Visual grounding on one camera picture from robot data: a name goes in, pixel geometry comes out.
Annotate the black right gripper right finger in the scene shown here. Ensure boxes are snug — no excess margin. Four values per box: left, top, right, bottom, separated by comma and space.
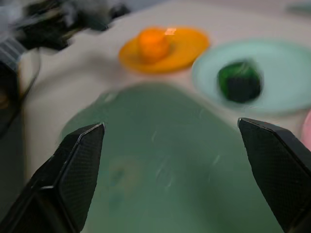
237, 117, 311, 233

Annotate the orange fruit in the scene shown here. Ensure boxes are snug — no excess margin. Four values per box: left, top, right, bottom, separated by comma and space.
138, 29, 171, 65

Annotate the dark green vegetable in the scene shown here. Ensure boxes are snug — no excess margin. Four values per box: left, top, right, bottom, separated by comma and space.
217, 61, 264, 104

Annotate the orange plate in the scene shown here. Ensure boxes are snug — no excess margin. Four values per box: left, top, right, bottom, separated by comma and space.
118, 26, 210, 74

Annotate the pink plate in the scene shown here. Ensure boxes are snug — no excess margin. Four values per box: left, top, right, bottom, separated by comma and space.
300, 113, 311, 150

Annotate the dark green plate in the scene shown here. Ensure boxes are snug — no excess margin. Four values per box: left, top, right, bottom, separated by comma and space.
59, 82, 285, 233

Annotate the light green plate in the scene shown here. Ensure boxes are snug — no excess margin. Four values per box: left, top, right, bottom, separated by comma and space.
191, 40, 311, 115

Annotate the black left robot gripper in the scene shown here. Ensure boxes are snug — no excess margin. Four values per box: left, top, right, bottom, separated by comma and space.
9, 0, 129, 49

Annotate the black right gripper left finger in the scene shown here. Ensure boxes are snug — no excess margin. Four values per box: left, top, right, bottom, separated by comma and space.
0, 122, 105, 233

